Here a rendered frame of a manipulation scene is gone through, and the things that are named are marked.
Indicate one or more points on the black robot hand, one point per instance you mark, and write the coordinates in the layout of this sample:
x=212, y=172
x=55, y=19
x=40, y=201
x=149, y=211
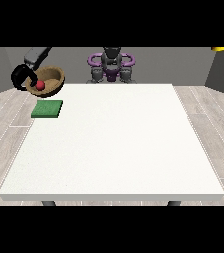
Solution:
x=19, y=76

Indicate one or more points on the brown wooden bowl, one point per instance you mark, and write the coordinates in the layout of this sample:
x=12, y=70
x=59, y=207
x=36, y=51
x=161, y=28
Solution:
x=49, y=80

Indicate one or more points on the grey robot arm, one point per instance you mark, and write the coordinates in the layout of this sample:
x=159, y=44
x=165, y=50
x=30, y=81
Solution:
x=35, y=57

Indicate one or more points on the small red ball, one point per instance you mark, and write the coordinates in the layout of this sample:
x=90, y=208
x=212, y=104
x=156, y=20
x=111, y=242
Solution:
x=39, y=85

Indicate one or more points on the green square pad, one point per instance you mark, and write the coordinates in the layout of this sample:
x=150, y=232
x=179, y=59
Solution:
x=46, y=108

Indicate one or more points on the yellow cup with melon print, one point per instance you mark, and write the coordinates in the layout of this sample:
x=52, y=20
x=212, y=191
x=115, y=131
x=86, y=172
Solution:
x=219, y=49

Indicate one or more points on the dark table leg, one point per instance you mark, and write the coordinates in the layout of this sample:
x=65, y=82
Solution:
x=174, y=203
x=49, y=203

